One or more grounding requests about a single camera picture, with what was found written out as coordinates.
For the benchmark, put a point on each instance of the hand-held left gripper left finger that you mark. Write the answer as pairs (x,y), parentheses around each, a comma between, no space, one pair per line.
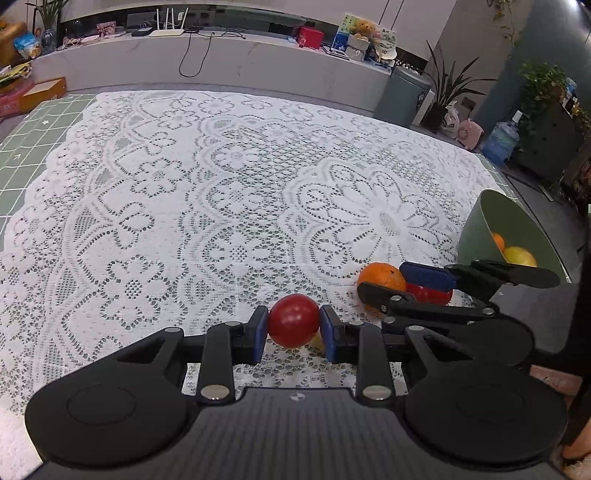
(260,334)

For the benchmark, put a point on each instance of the white low cabinet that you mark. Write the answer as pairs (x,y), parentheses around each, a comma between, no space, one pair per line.
(231,60)

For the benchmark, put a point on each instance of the white lace tablecloth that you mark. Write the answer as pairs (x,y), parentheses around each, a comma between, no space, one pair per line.
(184,207)

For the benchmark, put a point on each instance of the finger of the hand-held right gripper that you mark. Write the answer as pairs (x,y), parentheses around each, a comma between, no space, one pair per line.
(374,293)
(427,276)

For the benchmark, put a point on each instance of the brown wooden box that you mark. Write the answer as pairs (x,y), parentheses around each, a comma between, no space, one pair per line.
(11,44)

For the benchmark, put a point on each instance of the plush bear toy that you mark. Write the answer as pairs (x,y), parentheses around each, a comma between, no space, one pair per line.
(362,27)

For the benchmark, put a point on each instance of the blue box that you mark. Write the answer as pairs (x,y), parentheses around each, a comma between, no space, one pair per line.
(341,41)

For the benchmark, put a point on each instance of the small tangerine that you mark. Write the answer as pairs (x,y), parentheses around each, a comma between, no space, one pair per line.
(497,242)

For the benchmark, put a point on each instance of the leafy green plant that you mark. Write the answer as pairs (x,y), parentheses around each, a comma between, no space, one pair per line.
(542,83)

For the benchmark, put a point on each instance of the potted plant black planter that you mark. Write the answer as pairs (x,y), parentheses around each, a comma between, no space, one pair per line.
(433,119)

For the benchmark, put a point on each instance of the illustrated picture board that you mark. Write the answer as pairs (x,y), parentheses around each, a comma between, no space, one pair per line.
(385,34)

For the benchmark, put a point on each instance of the dark green cabinet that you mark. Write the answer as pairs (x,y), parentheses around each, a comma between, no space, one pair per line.
(549,138)

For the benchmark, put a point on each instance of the yellow fruit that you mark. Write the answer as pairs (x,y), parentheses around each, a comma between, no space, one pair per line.
(317,342)

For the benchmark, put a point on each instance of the round red fruit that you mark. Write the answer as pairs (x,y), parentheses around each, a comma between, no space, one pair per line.
(293,321)
(429,295)

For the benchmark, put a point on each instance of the yellow-red apple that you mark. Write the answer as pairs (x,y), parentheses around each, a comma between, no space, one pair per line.
(519,256)

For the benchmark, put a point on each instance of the red flat box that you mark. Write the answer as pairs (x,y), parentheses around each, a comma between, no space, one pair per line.
(14,99)

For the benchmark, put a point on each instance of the plant in glass vase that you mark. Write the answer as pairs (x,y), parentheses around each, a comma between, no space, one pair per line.
(49,41)

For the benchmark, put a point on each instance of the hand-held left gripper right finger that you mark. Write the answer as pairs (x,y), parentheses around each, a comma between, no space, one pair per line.
(328,332)

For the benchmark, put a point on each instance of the large orange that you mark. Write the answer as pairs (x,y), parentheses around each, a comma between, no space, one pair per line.
(381,274)

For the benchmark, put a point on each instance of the blue water jug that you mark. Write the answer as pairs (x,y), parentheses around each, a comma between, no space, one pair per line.
(501,143)

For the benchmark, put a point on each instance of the blue snack bag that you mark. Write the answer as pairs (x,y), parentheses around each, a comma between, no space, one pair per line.
(27,46)

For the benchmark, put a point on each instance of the green colander bowl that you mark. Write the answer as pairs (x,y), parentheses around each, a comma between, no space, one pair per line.
(485,221)

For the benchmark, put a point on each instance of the white plastic bag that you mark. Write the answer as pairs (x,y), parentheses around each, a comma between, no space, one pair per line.
(450,122)

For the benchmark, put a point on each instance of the pink pig toy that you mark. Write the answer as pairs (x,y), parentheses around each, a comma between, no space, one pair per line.
(470,134)

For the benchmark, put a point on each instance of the orange flat box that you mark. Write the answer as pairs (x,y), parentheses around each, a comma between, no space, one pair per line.
(44,92)

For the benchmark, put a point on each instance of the grey pedal trash can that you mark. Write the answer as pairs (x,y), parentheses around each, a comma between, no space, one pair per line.
(401,97)

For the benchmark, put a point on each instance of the pink photo card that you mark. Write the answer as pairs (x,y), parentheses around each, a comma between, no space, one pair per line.
(106,29)

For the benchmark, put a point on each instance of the white router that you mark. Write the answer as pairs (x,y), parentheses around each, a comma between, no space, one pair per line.
(164,32)

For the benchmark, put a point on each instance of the small black device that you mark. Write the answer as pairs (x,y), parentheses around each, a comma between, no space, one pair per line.
(141,32)

